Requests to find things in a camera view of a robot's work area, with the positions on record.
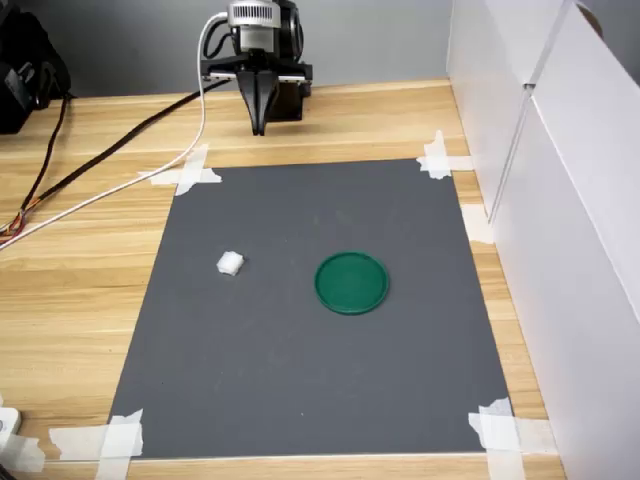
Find round green lid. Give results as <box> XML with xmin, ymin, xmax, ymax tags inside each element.
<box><xmin>313</xmin><ymin>250</ymin><xmax>391</xmax><ymax>316</ymax></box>

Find dark grey mat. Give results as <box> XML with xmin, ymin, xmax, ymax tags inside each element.
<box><xmin>107</xmin><ymin>157</ymin><xmax>516</xmax><ymax>459</ymax></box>

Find small white plastic terminal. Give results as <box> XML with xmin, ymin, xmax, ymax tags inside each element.
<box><xmin>215</xmin><ymin>249</ymin><xmax>246</xmax><ymax>277</ymax></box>

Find black equipment bag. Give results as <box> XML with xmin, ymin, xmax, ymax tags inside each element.
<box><xmin>0</xmin><ymin>9</ymin><xmax>74</xmax><ymax>135</ymax></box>

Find thin black cable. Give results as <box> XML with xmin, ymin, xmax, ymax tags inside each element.
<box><xmin>19</xmin><ymin>94</ymin><xmax>71</xmax><ymax>214</ymax></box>

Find white camera box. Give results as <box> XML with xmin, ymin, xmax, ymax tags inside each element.
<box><xmin>227</xmin><ymin>0</ymin><xmax>282</xmax><ymax>53</ymax></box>

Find black flat arm cable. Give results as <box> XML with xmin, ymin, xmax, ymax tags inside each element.
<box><xmin>203</xmin><ymin>19</ymin><xmax>239</xmax><ymax>60</ymax></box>

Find white camera cable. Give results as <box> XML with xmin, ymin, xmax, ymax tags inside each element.
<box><xmin>0</xmin><ymin>12</ymin><xmax>231</xmax><ymax>254</ymax></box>

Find coloured wire bundle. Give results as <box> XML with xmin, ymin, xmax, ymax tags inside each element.
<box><xmin>0</xmin><ymin>199</ymin><xmax>36</xmax><ymax>246</ymax></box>

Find white tape patch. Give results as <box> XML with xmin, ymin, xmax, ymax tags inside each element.
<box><xmin>459</xmin><ymin>203</ymin><xmax>496</xmax><ymax>245</ymax></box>
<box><xmin>137</xmin><ymin>144</ymin><xmax>224</xmax><ymax>196</ymax></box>
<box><xmin>417</xmin><ymin>130</ymin><xmax>474</xmax><ymax>180</ymax></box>
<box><xmin>48</xmin><ymin>408</ymin><xmax>145</xmax><ymax>480</ymax></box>
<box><xmin>0</xmin><ymin>433</ymin><xmax>46</xmax><ymax>475</ymax></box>
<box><xmin>468</xmin><ymin>397</ymin><xmax>556</xmax><ymax>480</ymax></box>

